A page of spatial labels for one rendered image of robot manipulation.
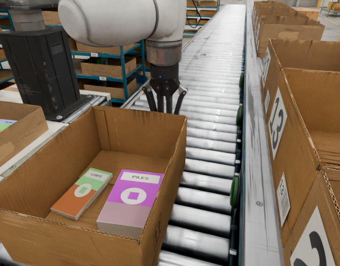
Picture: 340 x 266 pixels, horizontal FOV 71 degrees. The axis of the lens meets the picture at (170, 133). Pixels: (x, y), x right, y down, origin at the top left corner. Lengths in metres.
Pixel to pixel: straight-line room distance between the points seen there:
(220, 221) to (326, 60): 0.76
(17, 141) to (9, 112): 0.22
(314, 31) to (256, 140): 0.93
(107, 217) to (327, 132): 0.60
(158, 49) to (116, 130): 0.30
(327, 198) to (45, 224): 0.39
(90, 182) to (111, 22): 0.42
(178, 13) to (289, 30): 0.95
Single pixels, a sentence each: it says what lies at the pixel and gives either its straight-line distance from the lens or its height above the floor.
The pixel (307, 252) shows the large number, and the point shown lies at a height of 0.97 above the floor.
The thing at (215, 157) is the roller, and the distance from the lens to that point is 0.80.
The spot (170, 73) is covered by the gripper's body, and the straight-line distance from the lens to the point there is 0.61.
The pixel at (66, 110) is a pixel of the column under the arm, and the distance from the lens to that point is 1.13.
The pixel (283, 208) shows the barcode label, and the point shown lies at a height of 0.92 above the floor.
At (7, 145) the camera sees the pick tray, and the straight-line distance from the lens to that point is 0.90.
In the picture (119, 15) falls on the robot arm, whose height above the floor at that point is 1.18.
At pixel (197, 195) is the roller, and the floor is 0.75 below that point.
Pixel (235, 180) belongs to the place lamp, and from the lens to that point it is 0.58.
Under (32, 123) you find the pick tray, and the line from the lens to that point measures 0.96.
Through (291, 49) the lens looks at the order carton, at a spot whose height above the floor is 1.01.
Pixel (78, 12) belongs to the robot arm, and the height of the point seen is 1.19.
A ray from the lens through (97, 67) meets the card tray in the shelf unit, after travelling 2.22.
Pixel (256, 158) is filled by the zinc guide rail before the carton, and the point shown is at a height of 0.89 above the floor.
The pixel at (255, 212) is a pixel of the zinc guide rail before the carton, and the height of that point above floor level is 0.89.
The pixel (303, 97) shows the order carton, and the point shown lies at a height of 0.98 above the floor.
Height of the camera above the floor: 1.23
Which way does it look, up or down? 32 degrees down
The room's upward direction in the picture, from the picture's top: straight up
